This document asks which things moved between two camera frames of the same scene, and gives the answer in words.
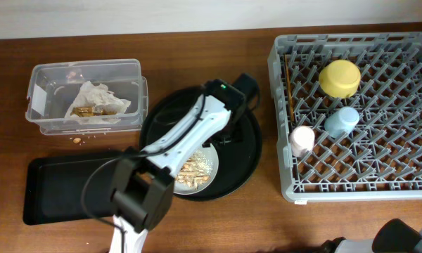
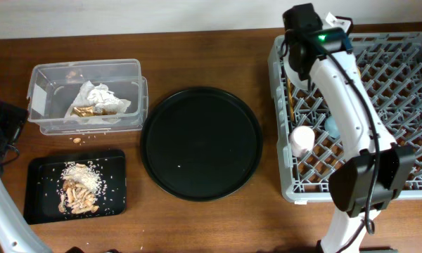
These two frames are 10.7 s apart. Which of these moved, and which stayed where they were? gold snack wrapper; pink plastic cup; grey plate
Moved: grey plate
Stayed: pink plastic cup; gold snack wrapper
